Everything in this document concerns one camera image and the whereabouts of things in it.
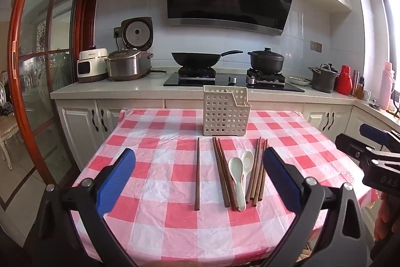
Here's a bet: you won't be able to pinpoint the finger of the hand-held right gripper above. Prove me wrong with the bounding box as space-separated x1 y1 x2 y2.
359 124 400 147
335 134 400 168

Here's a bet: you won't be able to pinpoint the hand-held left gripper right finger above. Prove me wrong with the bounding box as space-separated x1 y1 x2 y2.
262 146 371 267

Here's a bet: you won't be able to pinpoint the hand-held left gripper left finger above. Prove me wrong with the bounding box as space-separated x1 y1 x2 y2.
29 147 137 267

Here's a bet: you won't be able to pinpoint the white ceramic spoon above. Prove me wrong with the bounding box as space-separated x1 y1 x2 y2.
240 151 255 184
228 157 247 211

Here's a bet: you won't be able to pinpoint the white plastic utensil basket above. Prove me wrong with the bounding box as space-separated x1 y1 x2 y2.
203 85 252 137

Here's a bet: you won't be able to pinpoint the person's right hand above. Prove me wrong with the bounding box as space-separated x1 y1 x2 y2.
373 192 400 241

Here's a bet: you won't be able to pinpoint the amber oil bottle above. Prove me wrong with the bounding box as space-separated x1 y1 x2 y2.
354 77 366 100

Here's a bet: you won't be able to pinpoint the pink water bottle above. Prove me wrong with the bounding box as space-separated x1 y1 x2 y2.
378 62 395 110

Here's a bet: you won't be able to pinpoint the steel bottle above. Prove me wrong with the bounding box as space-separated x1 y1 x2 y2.
351 70 360 96

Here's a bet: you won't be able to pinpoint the red white checked tablecloth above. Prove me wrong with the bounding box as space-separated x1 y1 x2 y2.
71 109 375 267

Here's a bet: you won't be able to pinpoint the red thermos jug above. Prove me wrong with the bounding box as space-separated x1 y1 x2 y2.
335 65 353 96

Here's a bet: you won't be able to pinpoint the white lower cabinets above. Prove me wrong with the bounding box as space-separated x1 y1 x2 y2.
54 98 360 180

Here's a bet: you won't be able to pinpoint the grey lidded stockpot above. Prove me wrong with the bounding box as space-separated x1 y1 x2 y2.
308 64 340 94

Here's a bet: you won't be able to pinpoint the small plate of food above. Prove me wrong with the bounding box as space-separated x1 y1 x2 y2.
287 76 312 86

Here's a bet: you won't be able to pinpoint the speckled stone kitchen counter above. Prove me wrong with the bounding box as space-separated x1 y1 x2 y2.
50 68 400 127

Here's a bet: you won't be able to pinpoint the steel rice cooker open lid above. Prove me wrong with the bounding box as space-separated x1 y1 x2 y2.
106 17 155 82

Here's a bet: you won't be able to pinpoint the white small kitchen appliance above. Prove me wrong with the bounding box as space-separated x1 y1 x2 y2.
76 48 109 84

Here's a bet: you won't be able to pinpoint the white carved chair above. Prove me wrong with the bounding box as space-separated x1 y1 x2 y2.
0 69 23 171

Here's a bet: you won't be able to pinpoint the black lidded cooking pot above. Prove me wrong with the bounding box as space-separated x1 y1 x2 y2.
247 47 286 74

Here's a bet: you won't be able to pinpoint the black glass gas stove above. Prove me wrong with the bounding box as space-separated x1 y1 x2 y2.
163 67 306 93

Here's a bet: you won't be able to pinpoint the red wooden glass door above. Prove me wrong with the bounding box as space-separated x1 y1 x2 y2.
7 0 98 212

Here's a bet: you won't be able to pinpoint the black wok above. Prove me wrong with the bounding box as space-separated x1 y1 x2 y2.
170 50 244 69

